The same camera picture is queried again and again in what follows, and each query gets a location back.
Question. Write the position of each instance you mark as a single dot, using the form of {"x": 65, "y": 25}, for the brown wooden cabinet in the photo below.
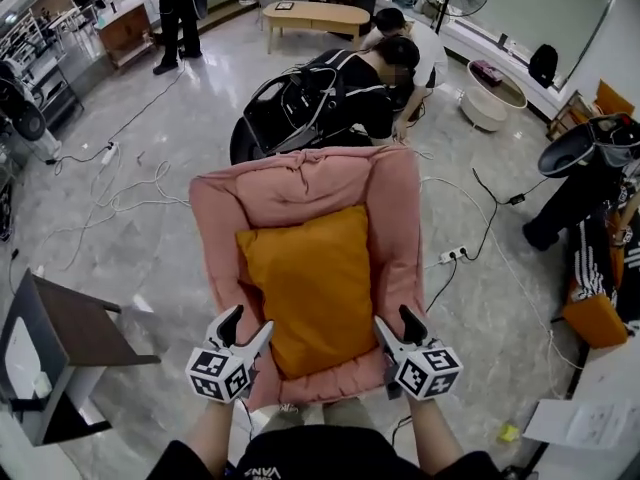
{"x": 125, "y": 33}

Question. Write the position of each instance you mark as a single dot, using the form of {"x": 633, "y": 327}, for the orange striped sofa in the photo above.
{"x": 595, "y": 320}

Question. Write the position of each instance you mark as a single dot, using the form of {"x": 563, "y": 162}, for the dark grey side table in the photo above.
{"x": 85, "y": 328}

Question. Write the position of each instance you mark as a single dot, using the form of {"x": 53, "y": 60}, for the person's right forearm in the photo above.
{"x": 440, "y": 438}

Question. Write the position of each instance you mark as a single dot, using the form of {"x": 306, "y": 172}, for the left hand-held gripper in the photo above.
{"x": 215, "y": 373}

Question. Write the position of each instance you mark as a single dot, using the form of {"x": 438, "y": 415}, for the person's black shirt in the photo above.
{"x": 325, "y": 455}

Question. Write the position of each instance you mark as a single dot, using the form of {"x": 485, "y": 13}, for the person's grey trousers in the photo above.
{"x": 345, "y": 413}

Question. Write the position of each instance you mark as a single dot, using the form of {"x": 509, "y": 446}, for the person's left shoe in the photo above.
{"x": 288, "y": 409}

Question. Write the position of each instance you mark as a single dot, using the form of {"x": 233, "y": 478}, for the white paper sheet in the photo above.
{"x": 585, "y": 425}

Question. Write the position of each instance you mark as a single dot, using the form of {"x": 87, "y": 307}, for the oval wooden coffee table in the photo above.
{"x": 320, "y": 14}

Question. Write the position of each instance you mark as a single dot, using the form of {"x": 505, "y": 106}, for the small black framed board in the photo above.
{"x": 285, "y": 6}

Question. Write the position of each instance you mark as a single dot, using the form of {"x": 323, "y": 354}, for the orange panel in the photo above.
{"x": 615, "y": 99}

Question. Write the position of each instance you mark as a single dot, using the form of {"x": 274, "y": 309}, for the white flat device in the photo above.
{"x": 20, "y": 358}

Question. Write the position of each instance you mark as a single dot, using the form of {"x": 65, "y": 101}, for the small white case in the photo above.
{"x": 42, "y": 384}

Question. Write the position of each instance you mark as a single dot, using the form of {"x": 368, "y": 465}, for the black backpack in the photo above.
{"x": 544, "y": 65}

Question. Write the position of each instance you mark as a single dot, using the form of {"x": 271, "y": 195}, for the orange cushion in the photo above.
{"x": 310, "y": 288}

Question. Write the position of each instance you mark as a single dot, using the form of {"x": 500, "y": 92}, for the round white side table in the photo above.
{"x": 482, "y": 110}

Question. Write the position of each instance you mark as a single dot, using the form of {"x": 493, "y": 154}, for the pink padded folding chair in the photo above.
{"x": 280, "y": 193}

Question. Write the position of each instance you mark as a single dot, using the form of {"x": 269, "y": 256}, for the grey roller blind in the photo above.
{"x": 550, "y": 8}

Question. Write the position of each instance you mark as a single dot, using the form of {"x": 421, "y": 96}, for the person's left forearm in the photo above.
{"x": 212, "y": 438}

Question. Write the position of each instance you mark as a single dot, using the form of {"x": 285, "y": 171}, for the dark red box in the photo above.
{"x": 487, "y": 72}

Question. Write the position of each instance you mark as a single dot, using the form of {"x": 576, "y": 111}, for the white power strip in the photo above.
{"x": 110, "y": 153}
{"x": 452, "y": 255}

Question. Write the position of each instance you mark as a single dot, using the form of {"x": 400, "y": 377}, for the small yellow object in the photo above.
{"x": 508, "y": 433}

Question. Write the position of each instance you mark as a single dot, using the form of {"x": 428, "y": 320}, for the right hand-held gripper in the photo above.
{"x": 427, "y": 373}

